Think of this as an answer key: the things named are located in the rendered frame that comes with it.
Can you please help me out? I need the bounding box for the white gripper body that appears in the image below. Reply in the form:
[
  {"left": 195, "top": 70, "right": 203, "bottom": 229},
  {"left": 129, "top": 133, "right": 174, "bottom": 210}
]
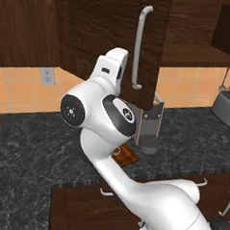
[{"left": 105, "top": 47, "right": 130, "bottom": 69}]

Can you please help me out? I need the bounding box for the dark wood cabinet door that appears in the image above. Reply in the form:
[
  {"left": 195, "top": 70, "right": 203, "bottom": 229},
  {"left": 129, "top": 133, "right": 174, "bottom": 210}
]
[
  {"left": 0, "top": 0, "right": 65, "bottom": 72},
  {"left": 55, "top": 0, "right": 173, "bottom": 113}
]

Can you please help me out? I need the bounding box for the brown wooden tray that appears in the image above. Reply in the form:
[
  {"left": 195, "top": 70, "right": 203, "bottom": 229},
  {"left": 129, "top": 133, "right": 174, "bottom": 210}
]
[{"left": 111, "top": 142, "right": 141, "bottom": 169}]

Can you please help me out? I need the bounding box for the silver coffee machine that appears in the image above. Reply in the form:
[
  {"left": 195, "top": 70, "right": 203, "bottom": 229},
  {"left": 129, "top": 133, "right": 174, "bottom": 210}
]
[{"left": 123, "top": 89, "right": 166, "bottom": 157}]

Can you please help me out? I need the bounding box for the dark wood open shelf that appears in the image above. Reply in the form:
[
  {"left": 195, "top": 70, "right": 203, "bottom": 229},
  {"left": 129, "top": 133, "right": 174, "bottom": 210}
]
[{"left": 160, "top": 0, "right": 230, "bottom": 72}]

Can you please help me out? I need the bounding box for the silver toaster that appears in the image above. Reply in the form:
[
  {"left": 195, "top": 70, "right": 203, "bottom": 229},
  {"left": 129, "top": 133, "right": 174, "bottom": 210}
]
[{"left": 210, "top": 89, "right": 230, "bottom": 129}]

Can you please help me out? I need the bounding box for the dark wood drawer front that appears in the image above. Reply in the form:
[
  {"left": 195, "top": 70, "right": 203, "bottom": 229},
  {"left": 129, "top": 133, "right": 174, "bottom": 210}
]
[
  {"left": 63, "top": 178, "right": 145, "bottom": 230},
  {"left": 131, "top": 166, "right": 230, "bottom": 222}
]

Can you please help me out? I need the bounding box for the silver cabinet door handle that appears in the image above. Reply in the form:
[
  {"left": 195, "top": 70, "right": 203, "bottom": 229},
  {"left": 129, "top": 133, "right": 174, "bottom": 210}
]
[{"left": 130, "top": 5, "right": 155, "bottom": 92}]

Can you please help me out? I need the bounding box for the grey wall outlet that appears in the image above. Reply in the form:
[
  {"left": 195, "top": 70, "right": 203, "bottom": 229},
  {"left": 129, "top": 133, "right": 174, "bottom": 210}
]
[{"left": 38, "top": 66, "right": 57, "bottom": 88}]

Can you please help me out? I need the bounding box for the silver drawer handle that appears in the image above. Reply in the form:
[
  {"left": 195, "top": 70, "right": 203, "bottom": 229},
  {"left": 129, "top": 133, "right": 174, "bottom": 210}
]
[
  {"left": 98, "top": 188, "right": 115, "bottom": 198},
  {"left": 194, "top": 177, "right": 210, "bottom": 189}
]

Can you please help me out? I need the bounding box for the silver lower cabinet handle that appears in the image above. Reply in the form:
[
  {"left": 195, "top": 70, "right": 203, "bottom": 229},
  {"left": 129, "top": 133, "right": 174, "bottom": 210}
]
[{"left": 217, "top": 189, "right": 230, "bottom": 217}]

